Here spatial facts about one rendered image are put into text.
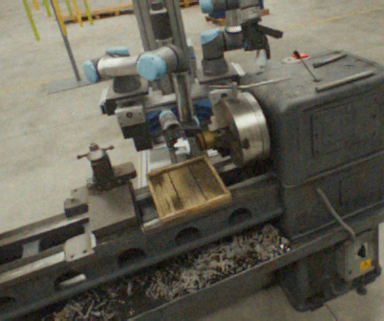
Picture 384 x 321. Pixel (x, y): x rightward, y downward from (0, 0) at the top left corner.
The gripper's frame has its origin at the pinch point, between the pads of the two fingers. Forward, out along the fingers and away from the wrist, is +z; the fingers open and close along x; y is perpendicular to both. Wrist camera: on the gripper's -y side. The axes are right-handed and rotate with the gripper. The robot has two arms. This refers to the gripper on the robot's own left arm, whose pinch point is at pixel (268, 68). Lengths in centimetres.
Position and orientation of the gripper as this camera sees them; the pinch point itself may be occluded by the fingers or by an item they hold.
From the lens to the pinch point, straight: 159.5
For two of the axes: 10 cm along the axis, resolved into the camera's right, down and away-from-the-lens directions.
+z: 2.3, 9.6, 1.9
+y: -9.1, 2.7, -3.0
